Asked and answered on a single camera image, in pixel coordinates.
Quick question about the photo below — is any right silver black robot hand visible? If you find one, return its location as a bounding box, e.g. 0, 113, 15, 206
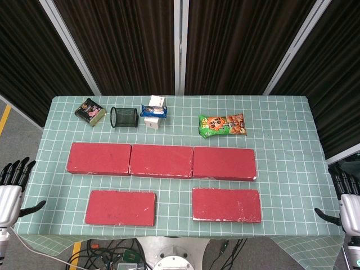
314, 164, 360, 242

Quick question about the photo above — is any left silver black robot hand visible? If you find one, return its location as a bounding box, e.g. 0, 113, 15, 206
0, 156, 47, 228

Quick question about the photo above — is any red brick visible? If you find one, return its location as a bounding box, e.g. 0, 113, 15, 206
191, 187, 262, 223
192, 146, 258, 182
84, 190, 157, 227
128, 144, 194, 179
66, 142, 132, 177

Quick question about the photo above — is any green checked tablecloth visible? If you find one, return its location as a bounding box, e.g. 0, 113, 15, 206
13, 95, 347, 270

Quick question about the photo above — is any black luncheon meat can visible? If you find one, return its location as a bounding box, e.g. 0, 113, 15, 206
74, 97, 107, 127

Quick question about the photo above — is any dark ribbed partition panel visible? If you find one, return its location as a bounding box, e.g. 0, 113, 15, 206
184, 0, 317, 96
53, 0, 176, 96
0, 0, 95, 127
269, 0, 360, 160

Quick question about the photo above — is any green circuit board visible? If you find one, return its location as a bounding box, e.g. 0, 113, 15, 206
123, 251, 141, 262

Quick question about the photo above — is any black mesh pen holder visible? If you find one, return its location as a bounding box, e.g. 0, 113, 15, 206
110, 106, 139, 129

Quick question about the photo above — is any green orange snack bag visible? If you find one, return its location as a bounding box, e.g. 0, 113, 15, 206
198, 112, 248, 140

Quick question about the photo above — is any white carton box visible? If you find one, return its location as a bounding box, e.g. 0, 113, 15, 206
143, 94, 166, 130

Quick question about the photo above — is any blue cookie packet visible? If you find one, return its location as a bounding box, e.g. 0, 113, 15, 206
139, 104, 168, 119

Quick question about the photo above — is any white cable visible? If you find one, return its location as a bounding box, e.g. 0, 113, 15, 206
11, 227, 85, 270

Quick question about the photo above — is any black cable bundle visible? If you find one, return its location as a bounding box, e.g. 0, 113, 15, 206
67, 238, 147, 270
216, 238, 248, 270

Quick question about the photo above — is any silver partition post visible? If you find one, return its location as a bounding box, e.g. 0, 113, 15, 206
173, 0, 190, 96
263, 0, 332, 96
38, 0, 102, 96

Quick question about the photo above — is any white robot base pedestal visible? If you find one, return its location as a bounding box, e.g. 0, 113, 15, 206
136, 236, 210, 270

